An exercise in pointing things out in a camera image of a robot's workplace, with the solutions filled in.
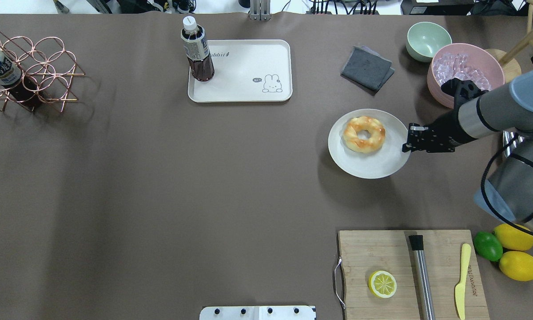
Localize mint green bowl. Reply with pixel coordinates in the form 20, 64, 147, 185
406, 21, 453, 63

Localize wooden cutting board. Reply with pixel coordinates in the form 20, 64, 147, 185
338, 230, 472, 320

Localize dark tea bottle on tray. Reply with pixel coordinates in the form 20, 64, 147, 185
181, 16, 215, 82

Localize steel muddler black tip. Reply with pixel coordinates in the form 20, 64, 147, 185
408, 234, 436, 320

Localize white camera pole base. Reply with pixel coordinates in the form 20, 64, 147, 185
199, 305, 317, 320

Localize glazed yellow donut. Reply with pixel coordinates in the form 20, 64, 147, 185
342, 116, 386, 153

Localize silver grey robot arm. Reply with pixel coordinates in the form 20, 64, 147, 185
402, 70, 533, 236

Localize copper wire bottle rack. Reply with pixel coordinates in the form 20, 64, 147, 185
0, 30, 86, 113

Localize cream rabbit tray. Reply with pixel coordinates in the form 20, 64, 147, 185
187, 39, 293, 103

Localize white round plate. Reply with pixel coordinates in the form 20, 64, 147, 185
328, 109, 410, 179

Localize tea bottle in rack rear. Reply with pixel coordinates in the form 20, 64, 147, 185
0, 50, 42, 111

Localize dark grey folded cloth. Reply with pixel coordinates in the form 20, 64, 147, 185
340, 45, 396, 95

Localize lemon half slice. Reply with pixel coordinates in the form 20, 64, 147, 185
368, 271, 397, 299

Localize pink bowl with ice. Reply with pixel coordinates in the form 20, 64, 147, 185
427, 43, 505, 108

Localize green lime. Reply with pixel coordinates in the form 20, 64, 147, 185
472, 231, 503, 262

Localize metal ice scoop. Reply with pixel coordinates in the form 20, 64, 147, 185
502, 130, 525, 159

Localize yellow plastic knife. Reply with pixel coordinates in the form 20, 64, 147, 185
454, 243, 471, 320

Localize aluminium frame post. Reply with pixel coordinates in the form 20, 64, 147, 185
249, 0, 272, 21

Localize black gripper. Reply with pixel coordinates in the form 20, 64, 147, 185
402, 79, 487, 153

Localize wooden mug tree stand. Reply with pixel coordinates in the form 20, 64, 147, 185
486, 0, 533, 83

